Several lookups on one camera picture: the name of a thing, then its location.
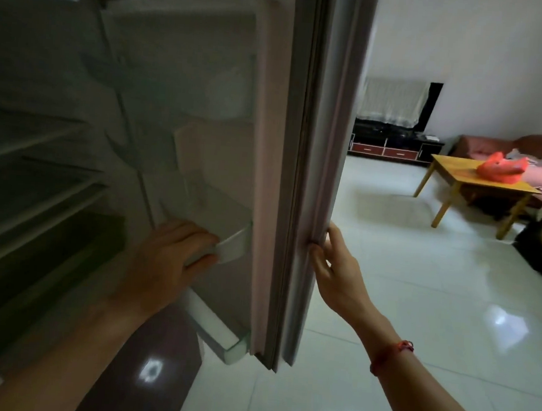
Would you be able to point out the maroon lower refrigerator door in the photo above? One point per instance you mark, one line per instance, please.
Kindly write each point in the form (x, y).
(148, 370)

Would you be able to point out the person's right thumb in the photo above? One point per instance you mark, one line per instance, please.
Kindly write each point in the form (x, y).
(318, 261)

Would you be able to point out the grey refrigerator door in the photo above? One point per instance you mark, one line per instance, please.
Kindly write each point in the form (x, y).
(275, 143)

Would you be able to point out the glass refrigerator shelf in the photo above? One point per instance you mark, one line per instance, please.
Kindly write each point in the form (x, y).
(30, 142)
(39, 210)

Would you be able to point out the black television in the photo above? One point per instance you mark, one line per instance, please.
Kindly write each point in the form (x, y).
(433, 108)

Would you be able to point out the person's right forearm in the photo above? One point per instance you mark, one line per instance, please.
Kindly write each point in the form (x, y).
(420, 389)

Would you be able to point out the grey white cloth bundle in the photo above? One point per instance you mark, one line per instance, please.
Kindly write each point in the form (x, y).
(531, 157)

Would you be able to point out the red plastic bag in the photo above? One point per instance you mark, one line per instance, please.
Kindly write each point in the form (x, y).
(502, 169)

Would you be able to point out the black and red television stand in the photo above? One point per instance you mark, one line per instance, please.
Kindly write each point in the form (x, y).
(395, 144)

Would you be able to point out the white lace television cover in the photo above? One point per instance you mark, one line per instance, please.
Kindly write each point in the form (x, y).
(392, 100)

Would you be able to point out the person's right hand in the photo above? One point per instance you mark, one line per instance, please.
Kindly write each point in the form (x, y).
(342, 282)

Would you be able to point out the white lower door shelf bin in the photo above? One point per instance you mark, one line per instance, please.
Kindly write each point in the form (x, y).
(218, 331)

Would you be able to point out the person's left forearm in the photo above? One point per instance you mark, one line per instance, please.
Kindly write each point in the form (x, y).
(70, 360)

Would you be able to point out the grey refrigerator body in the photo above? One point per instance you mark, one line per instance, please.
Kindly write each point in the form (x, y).
(37, 103)

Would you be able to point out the person's left fingers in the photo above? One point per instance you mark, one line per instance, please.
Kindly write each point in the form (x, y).
(193, 240)

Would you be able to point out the yellow wooden coffee table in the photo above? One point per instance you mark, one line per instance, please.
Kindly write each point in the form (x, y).
(463, 174)

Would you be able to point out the clear door shelf bin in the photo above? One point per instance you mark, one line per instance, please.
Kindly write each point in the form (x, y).
(220, 208)

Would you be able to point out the person's left hand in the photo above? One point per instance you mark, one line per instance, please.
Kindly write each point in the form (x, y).
(160, 269)

